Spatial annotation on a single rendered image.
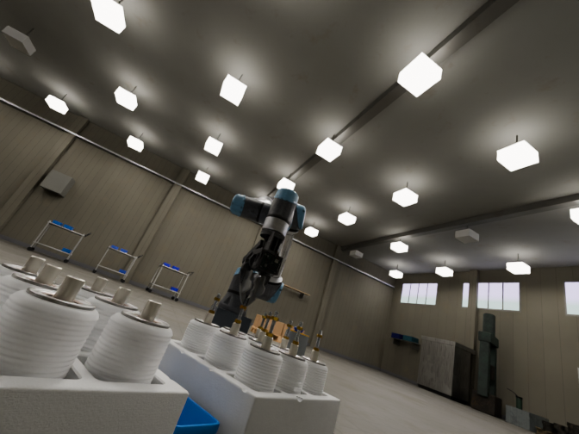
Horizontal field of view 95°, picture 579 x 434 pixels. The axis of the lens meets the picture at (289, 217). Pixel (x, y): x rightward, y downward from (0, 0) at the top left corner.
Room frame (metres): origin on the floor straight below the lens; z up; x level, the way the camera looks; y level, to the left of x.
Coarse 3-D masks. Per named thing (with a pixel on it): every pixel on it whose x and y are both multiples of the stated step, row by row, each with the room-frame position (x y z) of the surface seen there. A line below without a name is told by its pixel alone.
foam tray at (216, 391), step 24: (168, 360) 0.80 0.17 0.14; (192, 360) 0.74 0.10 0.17; (192, 384) 0.72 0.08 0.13; (216, 384) 0.67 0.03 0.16; (240, 384) 0.64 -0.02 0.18; (216, 408) 0.65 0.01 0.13; (240, 408) 0.61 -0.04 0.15; (264, 408) 0.62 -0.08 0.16; (288, 408) 0.68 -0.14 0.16; (312, 408) 0.76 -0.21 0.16; (336, 408) 0.86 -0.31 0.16; (216, 432) 0.64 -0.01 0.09; (240, 432) 0.60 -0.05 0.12; (264, 432) 0.64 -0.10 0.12; (288, 432) 0.70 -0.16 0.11; (312, 432) 0.78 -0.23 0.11
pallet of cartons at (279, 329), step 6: (258, 318) 6.92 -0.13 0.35; (258, 324) 6.75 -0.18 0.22; (264, 324) 6.57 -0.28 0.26; (270, 324) 6.60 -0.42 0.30; (276, 324) 6.63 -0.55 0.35; (282, 324) 6.65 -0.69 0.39; (252, 330) 7.20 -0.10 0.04; (276, 330) 6.63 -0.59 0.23; (282, 330) 6.71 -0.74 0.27; (294, 330) 6.71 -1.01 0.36; (276, 336) 6.83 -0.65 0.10; (282, 336) 6.66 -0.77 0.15
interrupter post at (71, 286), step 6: (66, 276) 0.38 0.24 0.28; (72, 276) 0.39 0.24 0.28; (66, 282) 0.38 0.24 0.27; (72, 282) 0.38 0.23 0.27; (78, 282) 0.38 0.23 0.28; (60, 288) 0.38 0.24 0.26; (66, 288) 0.38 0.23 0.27; (72, 288) 0.38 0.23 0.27; (78, 288) 0.39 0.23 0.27; (54, 294) 0.38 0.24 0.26; (60, 294) 0.38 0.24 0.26; (66, 294) 0.38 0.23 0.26; (72, 294) 0.38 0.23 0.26; (66, 300) 0.38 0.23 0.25; (72, 300) 0.39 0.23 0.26
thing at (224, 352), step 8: (216, 336) 0.75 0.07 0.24; (224, 336) 0.74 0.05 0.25; (216, 344) 0.74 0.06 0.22; (224, 344) 0.74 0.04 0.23; (232, 344) 0.74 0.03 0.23; (240, 344) 0.74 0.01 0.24; (208, 352) 0.76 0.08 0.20; (216, 352) 0.74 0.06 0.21; (224, 352) 0.73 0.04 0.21; (232, 352) 0.74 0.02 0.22; (240, 352) 0.75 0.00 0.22; (208, 360) 0.75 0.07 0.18; (216, 360) 0.74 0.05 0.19; (224, 360) 0.73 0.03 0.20; (232, 360) 0.74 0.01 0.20; (224, 368) 0.74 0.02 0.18; (232, 368) 0.74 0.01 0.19
